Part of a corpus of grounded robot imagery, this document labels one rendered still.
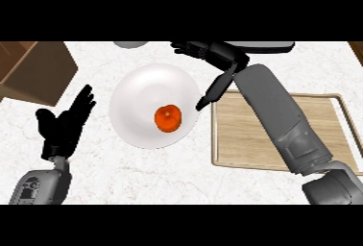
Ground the grey rounded appliance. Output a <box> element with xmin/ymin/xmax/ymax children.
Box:
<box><xmin>226</xmin><ymin>41</ymin><xmax>297</xmax><ymax>54</ymax></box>

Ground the orange squash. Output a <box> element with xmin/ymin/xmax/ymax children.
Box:
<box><xmin>154</xmin><ymin>104</ymin><xmax>184</xmax><ymax>133</ymax></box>

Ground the pale wooden tray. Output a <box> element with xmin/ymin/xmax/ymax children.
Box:
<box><xmin>210</xmin><ymin>89</ymin><xmax>363</xmax><ymax>177</ymax></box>

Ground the small grey round object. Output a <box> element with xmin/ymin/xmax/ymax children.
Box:
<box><xmin>113</xmin><ymin>41</ymin><xmax>151</xmax><ymax>49</ymax></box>

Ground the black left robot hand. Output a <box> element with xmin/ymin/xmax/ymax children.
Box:
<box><xmin>36</xmin><ymin>84</ymin><xmax>98</xmax><ymax>161</ymax></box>

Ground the brown wooden panel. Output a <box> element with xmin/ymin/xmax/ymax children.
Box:
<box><xmin>347</xmin><ymin>41</ymin><xmax>363</xmax><ymax>67</ymax></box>

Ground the white round plate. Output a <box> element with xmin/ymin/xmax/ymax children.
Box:
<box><xmin>108</xmin><ymin>62</ymin><xmax>201</xmax><ymax>150</ymax></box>

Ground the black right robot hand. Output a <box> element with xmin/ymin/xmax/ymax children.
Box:
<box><xmin>170</xmin><ymin>41</ymin><xmax>251</xmax><ymax>111</ymax></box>

